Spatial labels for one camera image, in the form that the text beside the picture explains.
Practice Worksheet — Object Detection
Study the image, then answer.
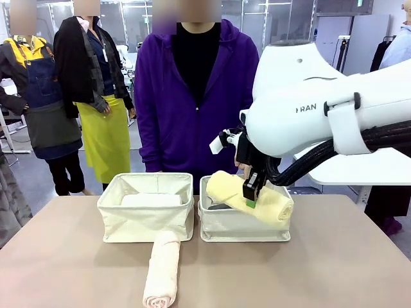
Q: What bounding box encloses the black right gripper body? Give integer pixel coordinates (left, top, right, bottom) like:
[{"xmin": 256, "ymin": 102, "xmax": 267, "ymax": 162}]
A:
[{"xmin": 235, "ymin": 130, "xmax": 268, "ymax": 176}]

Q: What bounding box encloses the yellow towel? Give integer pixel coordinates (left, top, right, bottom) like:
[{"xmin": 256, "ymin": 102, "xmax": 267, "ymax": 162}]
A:
[{"xmin": 205, "ymin": 169, "xmax": 295, "ymax": 230}]

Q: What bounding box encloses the white towel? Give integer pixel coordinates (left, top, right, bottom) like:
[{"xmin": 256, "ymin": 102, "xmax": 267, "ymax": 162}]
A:
[{"xmin": 121, "ymin": 193, "xmax": 183, "ymax": 208}]

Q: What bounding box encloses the cream towel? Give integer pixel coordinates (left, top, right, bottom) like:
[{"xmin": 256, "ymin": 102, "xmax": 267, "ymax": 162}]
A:
[{"xmin": 142, "ymin": 230, "xmax": 182, "ymax": 308}]

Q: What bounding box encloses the person's right forearm purple sleeve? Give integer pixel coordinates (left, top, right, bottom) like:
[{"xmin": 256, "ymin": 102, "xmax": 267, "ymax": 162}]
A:
[{"xmin": 138, "ymin": 128, "xmax": 164, "ymax": 173}]

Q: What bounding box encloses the person's left hand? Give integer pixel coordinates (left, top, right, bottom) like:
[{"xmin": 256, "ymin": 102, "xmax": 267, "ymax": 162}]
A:
[{"xmin": 234, "ymin": 160, "xmax": 253, "ymax": 179}]

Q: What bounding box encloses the cream fabric basket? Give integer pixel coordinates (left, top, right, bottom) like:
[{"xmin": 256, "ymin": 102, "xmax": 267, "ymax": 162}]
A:
[
  {"xmin": 96, "ymin": 172, "xmax": 195, "ymax": 244},
  {"xmin": 198, "ymin": 175, "xmax": 295, "ymax": 243}
]

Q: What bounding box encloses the person in purple hoodie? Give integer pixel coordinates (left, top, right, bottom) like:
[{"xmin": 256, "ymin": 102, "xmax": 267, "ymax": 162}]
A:
[{"xmin": 134, "ymin": 0, "xmax": 260, "ymax": 195}]

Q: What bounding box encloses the white side table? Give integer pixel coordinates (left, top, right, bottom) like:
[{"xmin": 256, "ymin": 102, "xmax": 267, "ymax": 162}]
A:
[{"xmin": 293, "ymin": 146, "xmax": 411, "ymax": 205}]

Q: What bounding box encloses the mannequin with yellow-green apron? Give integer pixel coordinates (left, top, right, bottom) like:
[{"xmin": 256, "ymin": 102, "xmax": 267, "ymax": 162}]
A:
[{"xmin": 53, "ymin": 15, "xmax": 136, "ymax": 193}]

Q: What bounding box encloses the white partition board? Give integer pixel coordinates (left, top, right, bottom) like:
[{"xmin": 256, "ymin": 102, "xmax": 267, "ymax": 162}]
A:
[{"xmin": 339, "ymin": 14, "xmax": 391, "ymax": 76}]

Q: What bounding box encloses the hanging black garment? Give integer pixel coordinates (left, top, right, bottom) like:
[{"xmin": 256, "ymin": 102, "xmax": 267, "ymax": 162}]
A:
[{"xmin": 370, "ymin": 36, "xmax": 398, "ymax": 73}]

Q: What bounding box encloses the mannequin in light blue shirt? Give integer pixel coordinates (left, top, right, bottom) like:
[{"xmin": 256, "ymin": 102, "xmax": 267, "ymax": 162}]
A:
[{"xmin": 365, "ymin": 6, "xmax": 411, "ymax": 237}]

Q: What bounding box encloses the mannequin with denim apron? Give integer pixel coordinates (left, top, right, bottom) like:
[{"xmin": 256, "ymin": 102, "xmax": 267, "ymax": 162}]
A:
[{"xmin": 0, "ymin": 31, "xmax": 86, "ymax": 197}]

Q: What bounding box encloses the grey draped cloth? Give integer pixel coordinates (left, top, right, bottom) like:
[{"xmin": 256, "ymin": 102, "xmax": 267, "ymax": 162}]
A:
[{"xmin": 0, "ymin": 149, "xmax": 33, "ymax": 248}]

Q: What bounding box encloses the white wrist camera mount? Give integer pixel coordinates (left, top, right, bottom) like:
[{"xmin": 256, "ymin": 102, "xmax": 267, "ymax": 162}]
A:
[{"xmin": 209, "ymin": 127, "xmax": 245, "ymax": 155}]

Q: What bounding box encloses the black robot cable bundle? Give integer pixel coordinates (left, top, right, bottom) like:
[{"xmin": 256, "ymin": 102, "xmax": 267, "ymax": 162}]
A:
[{"xmin": 265, "ymin": 120, "xmax": 411, "ymax": 188}]

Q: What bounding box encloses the white cable clamp strap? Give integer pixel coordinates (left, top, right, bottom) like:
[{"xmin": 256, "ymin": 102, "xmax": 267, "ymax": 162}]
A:
[{"xmin": 323, "ymin": 92, "xmax": 375, "ymax": 156}]

